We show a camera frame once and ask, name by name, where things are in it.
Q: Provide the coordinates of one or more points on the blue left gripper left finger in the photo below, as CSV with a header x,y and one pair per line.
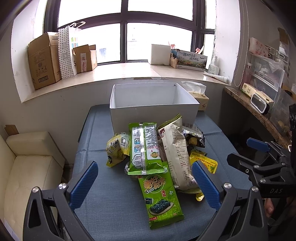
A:
x,y
79,186

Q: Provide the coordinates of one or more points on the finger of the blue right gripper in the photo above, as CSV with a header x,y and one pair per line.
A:
x,y
258,145

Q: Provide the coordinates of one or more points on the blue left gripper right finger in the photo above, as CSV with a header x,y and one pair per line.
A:
x,y
206,182

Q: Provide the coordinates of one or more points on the right hand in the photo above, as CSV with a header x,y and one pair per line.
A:
x,y
269,207

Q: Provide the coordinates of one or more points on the stone side shelf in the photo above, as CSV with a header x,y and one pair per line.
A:
x,y
245,101

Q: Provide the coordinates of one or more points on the yellow flat snack packet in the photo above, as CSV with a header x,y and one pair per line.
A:
x,y
197,155

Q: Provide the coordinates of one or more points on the white black device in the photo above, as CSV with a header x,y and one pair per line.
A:
x,y
260,104

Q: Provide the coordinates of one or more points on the blue table cloth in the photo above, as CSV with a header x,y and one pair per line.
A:
x,y
117,205

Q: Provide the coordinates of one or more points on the green seaweed snack packet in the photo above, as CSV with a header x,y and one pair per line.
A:
x,y
161,199

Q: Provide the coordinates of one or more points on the beige box on shelf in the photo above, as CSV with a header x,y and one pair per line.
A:
x,y
249,90

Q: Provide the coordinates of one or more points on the dark foil snack bag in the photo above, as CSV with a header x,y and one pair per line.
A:
x,y
193,135

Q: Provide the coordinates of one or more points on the cream sofa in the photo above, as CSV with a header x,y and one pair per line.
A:
x,y
28,160

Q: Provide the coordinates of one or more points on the yellow snack bag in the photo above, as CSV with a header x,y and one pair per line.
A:
x,y
117,148

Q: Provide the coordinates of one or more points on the beige chip bag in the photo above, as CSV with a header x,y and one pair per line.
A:
x,y
177,156

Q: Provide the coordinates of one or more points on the white tube on sill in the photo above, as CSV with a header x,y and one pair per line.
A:
x,y
218,77

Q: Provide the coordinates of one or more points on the green snack packet back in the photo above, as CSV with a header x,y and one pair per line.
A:
x,y
145,157

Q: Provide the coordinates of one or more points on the clear plastic drawer organizer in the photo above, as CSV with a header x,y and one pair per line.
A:
x,y
269,63

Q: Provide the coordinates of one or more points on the tissue pack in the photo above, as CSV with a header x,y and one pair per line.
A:
x,y
197,90

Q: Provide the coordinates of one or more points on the white bottle on sill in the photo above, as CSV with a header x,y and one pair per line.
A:
x,y
213,67

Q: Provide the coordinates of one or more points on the white storage box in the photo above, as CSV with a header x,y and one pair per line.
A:
x,y
150,102

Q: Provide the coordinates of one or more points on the printed landscape box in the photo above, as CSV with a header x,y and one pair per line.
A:
x,y
190,60

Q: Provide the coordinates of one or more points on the small woven basket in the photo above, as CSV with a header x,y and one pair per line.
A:
x,y
173,61

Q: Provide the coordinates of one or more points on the white box on sill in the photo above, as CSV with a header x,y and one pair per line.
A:
x,y
159,55

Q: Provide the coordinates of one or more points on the small open cardboard box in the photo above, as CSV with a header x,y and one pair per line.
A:
x,y
85,58

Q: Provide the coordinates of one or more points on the large cardboard box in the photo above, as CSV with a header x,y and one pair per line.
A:
x,y
44,60

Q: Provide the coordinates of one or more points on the dotted white paper bag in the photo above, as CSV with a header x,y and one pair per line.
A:
x,y
68,39

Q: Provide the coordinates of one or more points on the window frame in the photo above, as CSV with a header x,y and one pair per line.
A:
x,y
123,31

